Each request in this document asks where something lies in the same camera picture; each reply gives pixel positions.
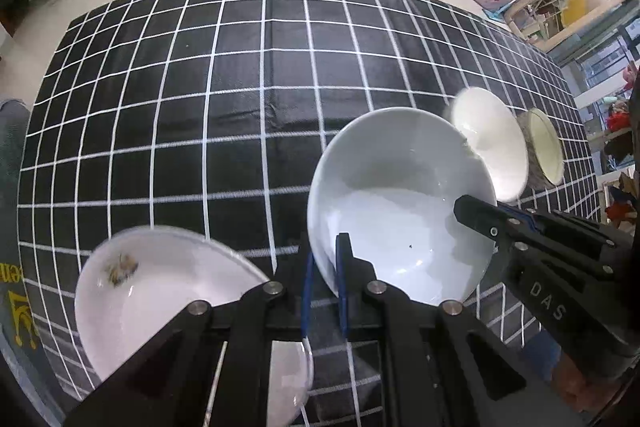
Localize person's right hand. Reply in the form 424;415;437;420
545;342;621;408

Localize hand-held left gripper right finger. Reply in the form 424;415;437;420
335;232;591;427

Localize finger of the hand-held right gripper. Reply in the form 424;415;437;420
454;195;531;258
497;206;621;258

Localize pale blue white bowl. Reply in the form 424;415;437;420
306;107;498;307

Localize dark floral print white plate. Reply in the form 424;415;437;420
74;227;315;427

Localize cream patterned bowl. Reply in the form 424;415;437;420
517;107;565;188

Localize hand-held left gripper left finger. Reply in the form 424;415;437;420
65;232;316;427

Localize black white checkered tablecloth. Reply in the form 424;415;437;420
17;0;603;403

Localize red garment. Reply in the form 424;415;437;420
606;107;636;135

